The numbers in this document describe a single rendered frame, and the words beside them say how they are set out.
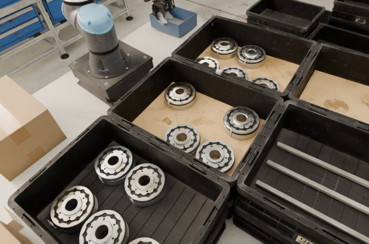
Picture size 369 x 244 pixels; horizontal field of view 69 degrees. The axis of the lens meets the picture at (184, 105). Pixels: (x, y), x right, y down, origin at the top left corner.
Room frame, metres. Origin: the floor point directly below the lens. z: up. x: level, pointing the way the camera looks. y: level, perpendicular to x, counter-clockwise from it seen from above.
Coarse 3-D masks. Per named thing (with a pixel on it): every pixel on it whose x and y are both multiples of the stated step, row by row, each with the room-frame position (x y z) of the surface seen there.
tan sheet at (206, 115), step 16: (160, 96) 0.65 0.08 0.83; (144, 112) 0.59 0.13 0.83; (160, 112) 0.58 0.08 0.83; (176, 112) 0.57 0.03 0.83; (192, 112) 0.57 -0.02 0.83; (208, 112) 0.56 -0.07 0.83; (224, 112) 0.55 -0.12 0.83; (144, 128) 0.52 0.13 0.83; (160, 128) 0.52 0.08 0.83; (208, 128) 0.50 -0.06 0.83; (240, 144) 0.43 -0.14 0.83; (240, 160) 0.37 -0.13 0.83
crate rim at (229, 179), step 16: (160, 64) 0.70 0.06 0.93; (192, 64) 0.68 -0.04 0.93; (144, 80) 0.63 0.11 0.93; (224, 80) 0.59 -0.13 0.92; (128, 96) 0.57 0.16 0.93; (272, 96) 0.50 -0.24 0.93; (112, 112) 0.51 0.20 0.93; (272, 112) 0.45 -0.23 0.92; (160, 144) 0.39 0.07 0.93; (256, 144) 0.36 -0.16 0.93; (192, 160) 0.33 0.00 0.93; (224, 176) 0.28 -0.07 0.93
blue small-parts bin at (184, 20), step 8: (176, 8) 1.38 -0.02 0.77; (152, 16) 1.30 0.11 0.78; (176, 16) 1.38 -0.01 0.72; (184, 16) 1.34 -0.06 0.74; (192, 16) 1.26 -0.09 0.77; (152, 24) 1.31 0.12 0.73; (160, 24) 1.26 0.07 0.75; (168, 24) 1.23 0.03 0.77; (176, 24) 1.19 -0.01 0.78; (184, 24) 1.21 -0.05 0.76; (192, 24) 1.26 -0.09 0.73; (168, 32) 1.23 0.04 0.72; (176, 32) 1.19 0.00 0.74; (184, 32) 1.21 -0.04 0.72
